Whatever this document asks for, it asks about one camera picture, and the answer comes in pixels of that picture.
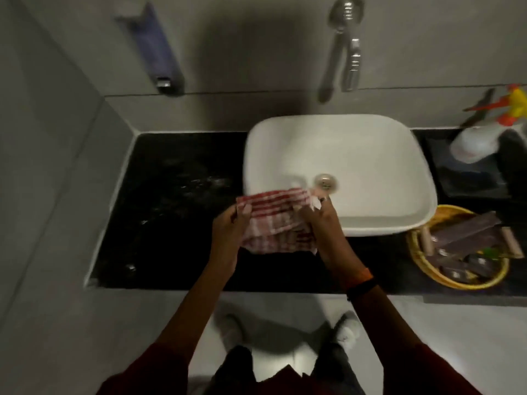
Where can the person's left hand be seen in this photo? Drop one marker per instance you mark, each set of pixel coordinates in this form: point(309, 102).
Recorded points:
point(224, 230)

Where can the person's right hand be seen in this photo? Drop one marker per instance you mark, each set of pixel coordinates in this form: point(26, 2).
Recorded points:
point(329, 234)

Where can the person's left fingers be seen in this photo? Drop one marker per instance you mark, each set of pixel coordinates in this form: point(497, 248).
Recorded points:
point(243, 209)

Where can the person's right fingers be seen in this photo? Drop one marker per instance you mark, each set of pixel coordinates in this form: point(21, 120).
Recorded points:
point(315, 209)

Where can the red white checked cloth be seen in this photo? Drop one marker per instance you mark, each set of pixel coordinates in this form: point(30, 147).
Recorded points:
point(276, 220)

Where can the person's left forearm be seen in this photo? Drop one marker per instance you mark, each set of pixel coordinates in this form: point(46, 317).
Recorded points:
point(181, 320)

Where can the person's right forearm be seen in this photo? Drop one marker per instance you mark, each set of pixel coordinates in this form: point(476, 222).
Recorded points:
point(395, 337)

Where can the metal sink drain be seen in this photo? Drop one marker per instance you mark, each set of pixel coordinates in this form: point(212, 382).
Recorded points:
point(326, 182)

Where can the white ceramic wash basin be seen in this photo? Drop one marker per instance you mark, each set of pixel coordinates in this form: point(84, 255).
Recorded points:
point(354, 160)

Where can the orange black wristband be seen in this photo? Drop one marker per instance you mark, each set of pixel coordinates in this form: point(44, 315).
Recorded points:
point(362, 283)

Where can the beige tube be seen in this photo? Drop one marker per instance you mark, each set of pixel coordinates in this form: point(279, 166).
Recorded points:
point(426, 240)
point(511, 241)

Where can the person's left shoe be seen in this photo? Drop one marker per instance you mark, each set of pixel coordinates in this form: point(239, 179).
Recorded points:
point(228, 329)

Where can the person's shoe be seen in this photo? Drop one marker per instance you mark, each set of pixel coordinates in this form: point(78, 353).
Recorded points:
point(348, 329)
point(228, 329)

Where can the person's right shoe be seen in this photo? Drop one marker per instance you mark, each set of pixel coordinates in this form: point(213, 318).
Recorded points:
point(348, 329)

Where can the brown sachet packet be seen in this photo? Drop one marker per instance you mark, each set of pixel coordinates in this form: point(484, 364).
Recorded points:
point(463, 234)

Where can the yellow wicker basket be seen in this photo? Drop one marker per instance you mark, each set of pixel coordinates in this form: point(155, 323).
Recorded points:
point(453, 279)

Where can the dark tray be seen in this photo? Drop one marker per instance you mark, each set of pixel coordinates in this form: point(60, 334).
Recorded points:
point(469, 172)

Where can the person's dark trousers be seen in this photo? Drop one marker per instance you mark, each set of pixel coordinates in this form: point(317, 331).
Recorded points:
point(284, 372)

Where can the white spray bottle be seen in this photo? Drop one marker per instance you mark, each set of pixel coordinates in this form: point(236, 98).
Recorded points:
point(477, 141)

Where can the chrome wall faucet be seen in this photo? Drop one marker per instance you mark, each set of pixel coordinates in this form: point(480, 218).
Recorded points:
point(350, 41)

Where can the blue wall soap dispenser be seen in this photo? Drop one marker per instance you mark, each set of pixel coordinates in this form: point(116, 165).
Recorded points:
point(154, 47)

